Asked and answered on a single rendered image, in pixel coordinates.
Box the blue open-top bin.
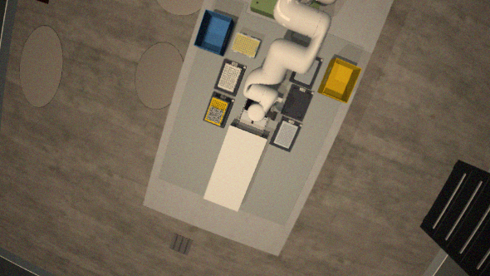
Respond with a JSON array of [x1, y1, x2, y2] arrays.
[[194, 9, 235, 57]]

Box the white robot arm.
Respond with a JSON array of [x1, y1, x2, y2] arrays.
[[243, 0, 331, 122]]

